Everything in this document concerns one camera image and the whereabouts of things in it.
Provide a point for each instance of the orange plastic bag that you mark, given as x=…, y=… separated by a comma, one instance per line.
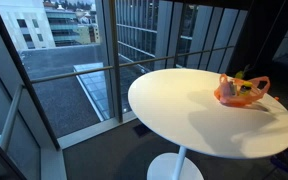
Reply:
x=224, y=95

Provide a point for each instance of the yellow and brown bottle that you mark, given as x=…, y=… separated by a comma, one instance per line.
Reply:
x=245, y=89

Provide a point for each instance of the dark floor vent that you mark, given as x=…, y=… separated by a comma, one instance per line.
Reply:
x=142, y=130

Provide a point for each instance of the grey window mullion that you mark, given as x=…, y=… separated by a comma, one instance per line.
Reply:
x=112, y=50

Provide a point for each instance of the long metal window handrail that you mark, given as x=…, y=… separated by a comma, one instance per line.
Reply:
x=84, y=71

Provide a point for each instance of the white round table base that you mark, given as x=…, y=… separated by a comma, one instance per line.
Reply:
x=159, y=168

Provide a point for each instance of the grey and white small box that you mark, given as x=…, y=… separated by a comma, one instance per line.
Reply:
x=232, y=88

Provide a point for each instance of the small orange object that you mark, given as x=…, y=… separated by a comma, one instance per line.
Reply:
x=276, y=98

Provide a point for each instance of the short metal window handrail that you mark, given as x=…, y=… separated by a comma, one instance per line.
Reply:
x=10, y=116

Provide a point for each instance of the white table pedestal pole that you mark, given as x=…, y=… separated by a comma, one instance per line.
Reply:
x=179, y=163

